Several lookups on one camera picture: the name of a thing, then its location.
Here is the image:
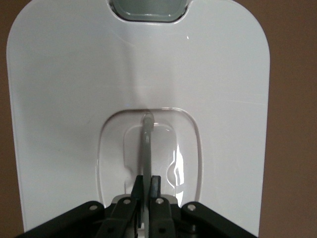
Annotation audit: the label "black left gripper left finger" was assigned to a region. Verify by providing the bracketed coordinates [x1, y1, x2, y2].
[96, 175, 146, 238]

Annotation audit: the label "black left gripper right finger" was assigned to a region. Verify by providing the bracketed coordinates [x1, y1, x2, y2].
[148, 175, 178, 238]

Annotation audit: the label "white box lid grey latches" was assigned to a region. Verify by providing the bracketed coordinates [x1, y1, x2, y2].
[6, 0, 271, 238]

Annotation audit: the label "brown table cover mat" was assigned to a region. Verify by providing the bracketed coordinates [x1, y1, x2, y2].
[0, 0, 317, 238]

